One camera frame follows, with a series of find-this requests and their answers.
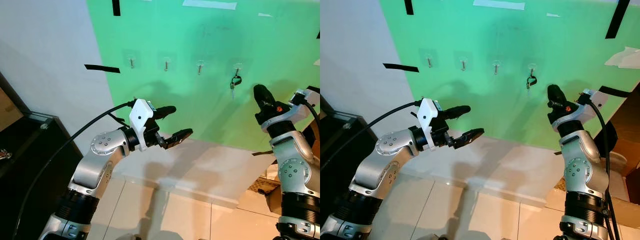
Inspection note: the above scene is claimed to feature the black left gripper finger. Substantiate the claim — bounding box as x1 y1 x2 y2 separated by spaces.
440 105 472 121
164 128 194 150
152 105 177 121
452 128 485 150

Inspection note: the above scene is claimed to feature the brown board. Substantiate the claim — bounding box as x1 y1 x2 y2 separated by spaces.
606 95 640 177

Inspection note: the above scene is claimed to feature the black cabinet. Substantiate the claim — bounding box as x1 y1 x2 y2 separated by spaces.
320 94 377 203
0 72 85 240

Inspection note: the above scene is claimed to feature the white bucket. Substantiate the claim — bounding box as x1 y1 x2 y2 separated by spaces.
607 152 629 202

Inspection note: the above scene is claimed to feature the green paper backdrop sheet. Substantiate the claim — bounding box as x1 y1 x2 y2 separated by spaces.
86 0 321 151
378 0 640 151

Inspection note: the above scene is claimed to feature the brown cardboard box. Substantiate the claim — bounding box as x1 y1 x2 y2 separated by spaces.
611 197 640 216
265 188 286 216

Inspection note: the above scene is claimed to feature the wide white tape strip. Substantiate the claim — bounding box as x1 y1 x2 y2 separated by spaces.
182 0 238 11
473 0 526 11

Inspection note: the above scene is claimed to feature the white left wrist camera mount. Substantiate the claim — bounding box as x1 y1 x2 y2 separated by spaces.
129 98 156 152
417 98 443 151

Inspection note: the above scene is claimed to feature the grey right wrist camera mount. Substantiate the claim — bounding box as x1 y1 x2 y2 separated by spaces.
562 89 609 131
270 89 315 132

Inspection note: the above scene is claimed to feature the clear adhesive wall hook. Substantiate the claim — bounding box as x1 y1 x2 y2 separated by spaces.
193 54 208 76
421 49 437 69
526 56 541 78
231 56 246 77
456 51 472 72
124 50 140 70
489 54 504 76
159 51 175 72

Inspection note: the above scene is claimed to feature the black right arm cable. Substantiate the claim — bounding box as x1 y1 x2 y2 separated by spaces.
586 96 622 240
299 96 321 133

